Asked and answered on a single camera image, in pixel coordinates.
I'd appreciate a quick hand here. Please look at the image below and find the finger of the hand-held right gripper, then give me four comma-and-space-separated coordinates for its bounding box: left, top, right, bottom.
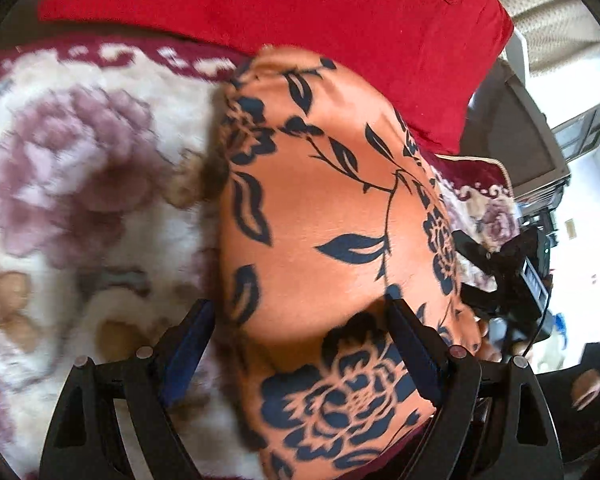
461, 284, 503, 319
452, 230, 501, 272

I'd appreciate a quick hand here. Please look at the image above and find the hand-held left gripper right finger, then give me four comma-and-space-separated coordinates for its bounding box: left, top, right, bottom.
384, 297, 566, 480

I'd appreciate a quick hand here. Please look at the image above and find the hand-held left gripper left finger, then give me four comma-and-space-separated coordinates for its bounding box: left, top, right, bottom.
40, 299, 217, 480

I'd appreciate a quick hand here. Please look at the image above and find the orange floral garment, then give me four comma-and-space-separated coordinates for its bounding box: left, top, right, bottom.
215, 45, 483, 476

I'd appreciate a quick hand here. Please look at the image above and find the person's right hand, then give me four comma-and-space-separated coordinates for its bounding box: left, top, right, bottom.
477, 317, 528, 362

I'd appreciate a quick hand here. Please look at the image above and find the wooden framed door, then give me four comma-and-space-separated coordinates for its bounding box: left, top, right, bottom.
552, 95, 600, 161

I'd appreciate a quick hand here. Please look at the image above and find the floral printed blanket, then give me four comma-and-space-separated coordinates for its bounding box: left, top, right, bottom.
0, 35, 523, 480

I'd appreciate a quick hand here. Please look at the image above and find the beige patterned curtain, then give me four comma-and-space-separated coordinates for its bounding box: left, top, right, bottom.
490, 0, 600, 76

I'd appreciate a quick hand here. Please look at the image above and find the red pillow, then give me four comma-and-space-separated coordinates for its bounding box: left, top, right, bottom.
37, 0, 515, 156

